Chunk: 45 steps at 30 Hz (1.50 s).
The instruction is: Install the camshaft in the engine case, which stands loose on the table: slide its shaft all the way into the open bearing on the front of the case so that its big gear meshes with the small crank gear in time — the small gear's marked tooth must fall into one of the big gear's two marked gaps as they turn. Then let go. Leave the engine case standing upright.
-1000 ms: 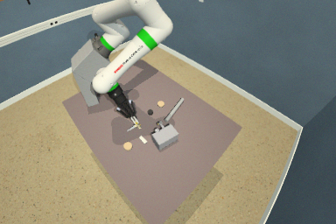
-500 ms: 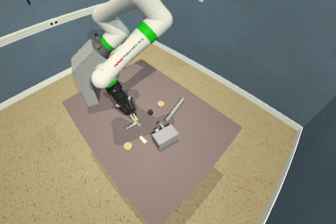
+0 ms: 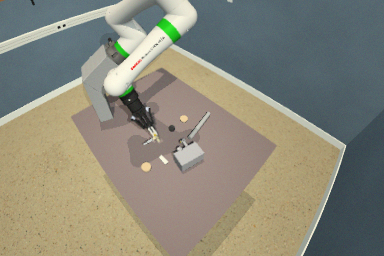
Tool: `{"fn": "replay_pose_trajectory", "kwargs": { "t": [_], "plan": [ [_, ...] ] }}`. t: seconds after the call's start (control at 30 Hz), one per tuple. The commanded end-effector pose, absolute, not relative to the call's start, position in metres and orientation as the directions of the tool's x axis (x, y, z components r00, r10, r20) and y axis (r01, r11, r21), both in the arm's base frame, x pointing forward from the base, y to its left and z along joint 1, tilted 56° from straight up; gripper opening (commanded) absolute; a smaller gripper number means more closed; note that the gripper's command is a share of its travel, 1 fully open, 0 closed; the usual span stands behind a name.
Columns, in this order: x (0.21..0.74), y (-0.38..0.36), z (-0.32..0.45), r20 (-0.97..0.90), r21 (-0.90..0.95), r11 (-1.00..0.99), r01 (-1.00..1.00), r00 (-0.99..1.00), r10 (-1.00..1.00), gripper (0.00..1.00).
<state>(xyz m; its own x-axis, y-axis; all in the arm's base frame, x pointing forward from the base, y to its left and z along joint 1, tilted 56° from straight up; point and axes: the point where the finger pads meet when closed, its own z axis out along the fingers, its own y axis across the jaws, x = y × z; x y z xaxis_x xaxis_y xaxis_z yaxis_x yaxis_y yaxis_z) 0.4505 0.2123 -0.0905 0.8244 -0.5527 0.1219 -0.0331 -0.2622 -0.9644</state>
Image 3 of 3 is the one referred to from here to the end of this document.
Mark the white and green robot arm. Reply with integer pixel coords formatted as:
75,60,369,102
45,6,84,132
104,0,197,105

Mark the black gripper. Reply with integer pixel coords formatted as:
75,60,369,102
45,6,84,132
127,98,158,137

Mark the pale yellow disc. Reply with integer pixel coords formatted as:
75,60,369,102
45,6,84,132
180,115,188,122

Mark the cream short cylinder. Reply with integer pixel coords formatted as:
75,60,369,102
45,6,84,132
141,162,151,172

